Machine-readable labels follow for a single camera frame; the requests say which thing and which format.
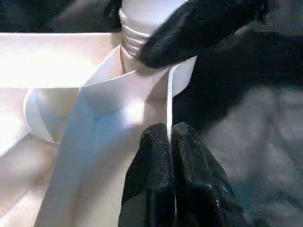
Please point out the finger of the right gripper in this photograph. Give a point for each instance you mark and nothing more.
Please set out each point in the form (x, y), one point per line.
(189, 33)

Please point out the white plastic table leg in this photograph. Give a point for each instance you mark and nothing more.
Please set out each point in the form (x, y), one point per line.
(137, 40)

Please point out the white plastic table top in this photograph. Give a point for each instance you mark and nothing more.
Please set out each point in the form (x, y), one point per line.
(47, 59)

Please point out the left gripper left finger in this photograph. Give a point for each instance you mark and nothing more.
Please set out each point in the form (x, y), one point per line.
(149, 184)

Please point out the black mat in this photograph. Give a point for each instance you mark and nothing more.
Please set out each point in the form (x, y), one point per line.
(260, 142)

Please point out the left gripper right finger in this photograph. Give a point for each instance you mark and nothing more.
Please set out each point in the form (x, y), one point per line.
(201, 189)

